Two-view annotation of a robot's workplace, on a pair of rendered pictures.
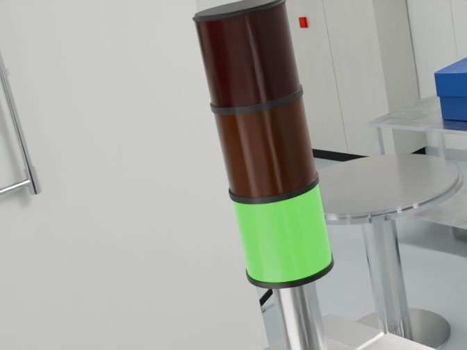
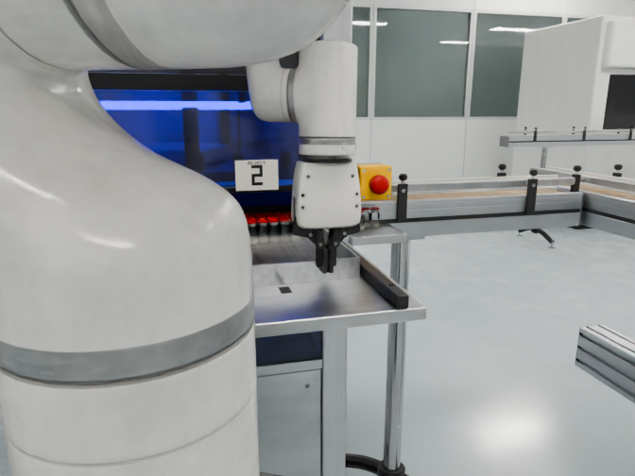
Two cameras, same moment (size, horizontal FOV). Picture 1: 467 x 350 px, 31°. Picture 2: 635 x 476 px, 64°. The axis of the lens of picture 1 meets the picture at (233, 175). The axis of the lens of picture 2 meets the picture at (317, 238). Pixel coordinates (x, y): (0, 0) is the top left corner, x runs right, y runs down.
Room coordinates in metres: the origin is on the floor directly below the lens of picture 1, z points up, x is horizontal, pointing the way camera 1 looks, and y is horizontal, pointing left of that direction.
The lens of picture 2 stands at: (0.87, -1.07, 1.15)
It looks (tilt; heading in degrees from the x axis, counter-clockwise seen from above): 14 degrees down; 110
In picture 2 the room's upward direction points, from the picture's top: straight up
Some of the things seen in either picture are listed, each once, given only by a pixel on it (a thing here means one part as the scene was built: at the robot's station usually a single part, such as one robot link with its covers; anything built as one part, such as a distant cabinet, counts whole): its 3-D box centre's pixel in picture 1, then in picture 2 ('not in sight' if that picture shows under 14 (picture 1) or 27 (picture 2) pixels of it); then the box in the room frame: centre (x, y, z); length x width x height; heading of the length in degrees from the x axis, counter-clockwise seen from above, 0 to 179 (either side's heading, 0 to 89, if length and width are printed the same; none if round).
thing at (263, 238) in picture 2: not in sight; (257, 231); (0.42, -0.16, 0.91); 0.18 x 0.02 x 0.05; 34
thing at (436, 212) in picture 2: not in sight; (454, 198); (0.77, 0.28, 0.92); 0.69 x 0.16 x 0.16; 34
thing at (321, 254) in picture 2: not in sight; (315, 250); (0.62, -0.36, 0.94); 0.03 x 0.03 x 0.07; 34
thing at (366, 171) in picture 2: not in sight; (370, 181); (0.62, 0.00, 1.00); 0.08 x 0.07 x 0.07; 124
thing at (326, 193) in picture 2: not in sight; (326, 189); (0.63, -0.35, 1.03); 0.10 x 0.08 x 0.11; 34
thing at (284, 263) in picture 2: not in sight; (264, 246); (0.47, -0.24, 0.90); 0.34 x 0.26 x 0.04; 124
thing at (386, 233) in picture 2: not in sight; (368, 232); (0.60, 0.05, 0.87); 0.14 x 0.13 x 0.02; 124
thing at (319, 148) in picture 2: not in sight; (328, 147); (0.63, -0.34, 1.09); 0.09 x 0.08 x 0.03; 34
